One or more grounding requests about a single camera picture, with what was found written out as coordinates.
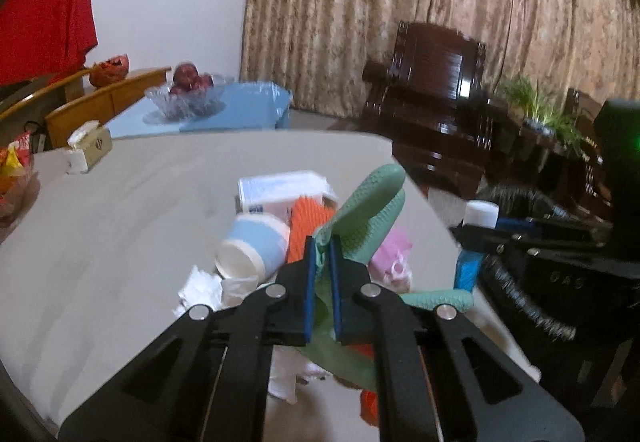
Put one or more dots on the bowl of snack packets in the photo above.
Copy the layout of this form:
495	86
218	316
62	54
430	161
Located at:
12	182

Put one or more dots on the glass fruit bowl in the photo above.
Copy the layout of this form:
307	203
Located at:
170	104

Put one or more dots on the crumpled white tissue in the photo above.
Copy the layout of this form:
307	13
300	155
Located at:
287	379
202	289

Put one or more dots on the red apple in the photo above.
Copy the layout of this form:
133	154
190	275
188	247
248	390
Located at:
184	73
205	81
179	89

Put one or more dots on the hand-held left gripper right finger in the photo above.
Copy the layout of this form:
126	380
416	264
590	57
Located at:
335	292

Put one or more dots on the light wooden chair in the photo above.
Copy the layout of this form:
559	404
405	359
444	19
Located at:
45	91
100	104

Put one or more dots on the tissue box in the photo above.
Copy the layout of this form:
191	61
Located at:
92	146

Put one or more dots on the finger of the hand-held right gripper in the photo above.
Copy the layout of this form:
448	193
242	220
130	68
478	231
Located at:
480	239
510	224

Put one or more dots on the dark wooden armchair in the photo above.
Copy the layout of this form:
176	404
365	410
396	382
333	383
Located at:
430	86

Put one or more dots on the dark wooden side table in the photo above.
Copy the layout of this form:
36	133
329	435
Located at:
550	161

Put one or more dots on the red cloth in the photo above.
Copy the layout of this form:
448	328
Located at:
45	16

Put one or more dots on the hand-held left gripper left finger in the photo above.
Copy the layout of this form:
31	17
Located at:
309	292

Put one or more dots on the blue bottle white cap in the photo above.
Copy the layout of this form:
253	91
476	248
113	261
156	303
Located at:
480	214

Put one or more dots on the blue and white paper cup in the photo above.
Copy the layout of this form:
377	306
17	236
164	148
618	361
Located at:
260	242

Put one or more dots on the white cardboard box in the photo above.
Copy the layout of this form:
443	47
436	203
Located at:
280	189

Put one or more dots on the green rubber glove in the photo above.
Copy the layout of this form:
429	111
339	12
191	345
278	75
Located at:
370	217

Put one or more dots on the blue side table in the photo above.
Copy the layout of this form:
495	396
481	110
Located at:
240	109

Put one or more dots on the green potted plant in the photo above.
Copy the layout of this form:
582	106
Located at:
540	106

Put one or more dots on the pink packet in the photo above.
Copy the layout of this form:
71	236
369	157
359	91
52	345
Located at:
392	252

